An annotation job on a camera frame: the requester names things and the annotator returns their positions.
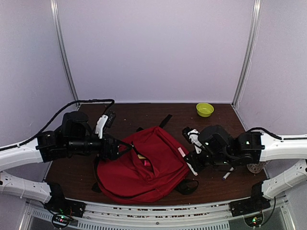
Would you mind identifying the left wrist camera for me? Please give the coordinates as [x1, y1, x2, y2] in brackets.
[94, 111, 116, 139]

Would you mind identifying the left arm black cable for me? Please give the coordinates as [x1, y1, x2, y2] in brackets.
[0, 98, 115, 151]

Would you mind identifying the right aluminium frame post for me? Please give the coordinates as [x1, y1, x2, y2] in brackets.
[232, 0, 262, 108]

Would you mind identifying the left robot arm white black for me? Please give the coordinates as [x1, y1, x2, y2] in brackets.
[0, 112, 132, 213]

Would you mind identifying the lime green bowl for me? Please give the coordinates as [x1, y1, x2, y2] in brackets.
[196, 103, 214, 117]

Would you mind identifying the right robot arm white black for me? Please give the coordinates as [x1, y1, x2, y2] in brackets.
[182, 125, 307, 212]

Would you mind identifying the patterned mug orange inside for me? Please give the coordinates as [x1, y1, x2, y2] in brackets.
[247, 161, 269, 174]

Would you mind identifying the red backpack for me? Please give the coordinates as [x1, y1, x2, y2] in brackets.
[92, 115, 199, 205]

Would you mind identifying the front aluminium rail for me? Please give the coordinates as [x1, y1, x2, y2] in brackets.
[19, 189, 295, 230]

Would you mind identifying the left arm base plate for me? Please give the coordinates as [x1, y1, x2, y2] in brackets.
[44, 199, 86, 218]

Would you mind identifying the left aluminium frame post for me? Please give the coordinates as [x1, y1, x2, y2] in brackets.
[50, 0, 79, 101]

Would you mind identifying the pink white marker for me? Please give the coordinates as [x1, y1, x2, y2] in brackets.
[177, 147, 198, 176]

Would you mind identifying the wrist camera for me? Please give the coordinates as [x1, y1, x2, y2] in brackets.
[94, 111, 116, 139]
[182, 126, 202, 154]

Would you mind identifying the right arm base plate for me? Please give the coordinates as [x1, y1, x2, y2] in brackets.
[229, 198, 271, 217]

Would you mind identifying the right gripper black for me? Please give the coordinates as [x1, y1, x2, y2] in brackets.
[184, 149, 234, 173]

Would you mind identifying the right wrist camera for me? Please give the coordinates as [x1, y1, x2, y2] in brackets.
[182, 126, 202, 154]

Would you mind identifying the aluminium frame post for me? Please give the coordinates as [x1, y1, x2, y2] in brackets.
[50, 0, 79, 101]
[232, 0, 262, 108]

